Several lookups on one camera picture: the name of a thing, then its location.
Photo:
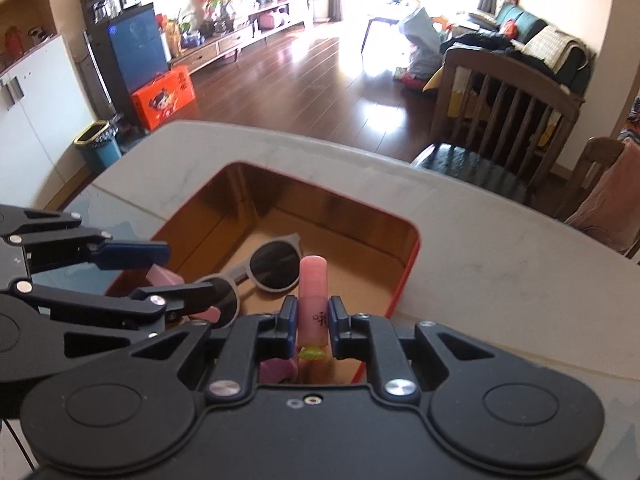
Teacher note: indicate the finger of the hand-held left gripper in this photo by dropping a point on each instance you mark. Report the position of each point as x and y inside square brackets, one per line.
[132, 255]
[192, 297]

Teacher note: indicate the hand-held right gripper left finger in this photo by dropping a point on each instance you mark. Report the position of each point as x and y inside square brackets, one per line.
[287, 322]

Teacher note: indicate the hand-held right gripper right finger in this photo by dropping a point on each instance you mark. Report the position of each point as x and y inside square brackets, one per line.
[334, 329]

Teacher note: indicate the pink plastic piece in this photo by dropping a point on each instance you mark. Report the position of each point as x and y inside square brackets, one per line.
[167, 276]

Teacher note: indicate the pink tube with green base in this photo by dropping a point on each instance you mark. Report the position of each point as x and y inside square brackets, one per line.
[312, 290]

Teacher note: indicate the red tin box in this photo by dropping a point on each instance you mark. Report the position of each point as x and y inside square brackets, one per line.
[240, 195]

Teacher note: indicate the purple ridged plastic piece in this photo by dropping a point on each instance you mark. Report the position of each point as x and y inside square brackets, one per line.
[277, 370]

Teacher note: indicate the grey sunglasses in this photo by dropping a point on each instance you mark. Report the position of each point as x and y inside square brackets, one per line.
[275, 265]

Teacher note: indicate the teal trash bin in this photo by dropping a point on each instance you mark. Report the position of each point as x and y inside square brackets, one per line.
[100, 149]

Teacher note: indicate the orange gift box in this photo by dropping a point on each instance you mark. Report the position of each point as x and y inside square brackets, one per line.
[162, 96]

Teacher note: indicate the white cabinet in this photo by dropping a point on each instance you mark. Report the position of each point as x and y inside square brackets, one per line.
[35, 110]

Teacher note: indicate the dark blue cabinet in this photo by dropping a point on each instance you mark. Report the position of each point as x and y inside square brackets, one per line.
[135, 45]

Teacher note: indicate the wooden media console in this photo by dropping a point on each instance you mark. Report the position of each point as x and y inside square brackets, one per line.
[235, 37]

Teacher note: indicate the potted flowers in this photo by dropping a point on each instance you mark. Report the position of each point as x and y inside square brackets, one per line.
[210, 2]

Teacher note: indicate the pink bag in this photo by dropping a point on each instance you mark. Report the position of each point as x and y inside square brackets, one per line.
[272, 20]

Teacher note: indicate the wooden slat-back chair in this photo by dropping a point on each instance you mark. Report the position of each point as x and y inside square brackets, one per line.
[500, 105]

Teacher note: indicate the pink cloth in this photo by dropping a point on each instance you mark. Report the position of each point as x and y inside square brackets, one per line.
[610, 200]

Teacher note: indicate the grey-blue bag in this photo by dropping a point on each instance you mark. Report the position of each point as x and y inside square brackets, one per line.
[425, 35]

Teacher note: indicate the coffee table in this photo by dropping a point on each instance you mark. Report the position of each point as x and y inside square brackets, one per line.
[385, 16]

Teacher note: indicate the black clothes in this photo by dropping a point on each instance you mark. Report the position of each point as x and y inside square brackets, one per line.
[480, 42]

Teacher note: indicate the red cushion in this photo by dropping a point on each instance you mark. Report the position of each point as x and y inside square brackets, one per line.
[510, 27]

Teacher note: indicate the plaid blanket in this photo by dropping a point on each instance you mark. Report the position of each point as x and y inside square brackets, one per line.
[550, 46]

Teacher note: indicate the teal sofa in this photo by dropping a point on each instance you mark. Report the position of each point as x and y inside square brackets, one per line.
[525, 22]

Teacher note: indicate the wooden wall shelf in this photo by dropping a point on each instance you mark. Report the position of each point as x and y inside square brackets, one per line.
[22, 5]

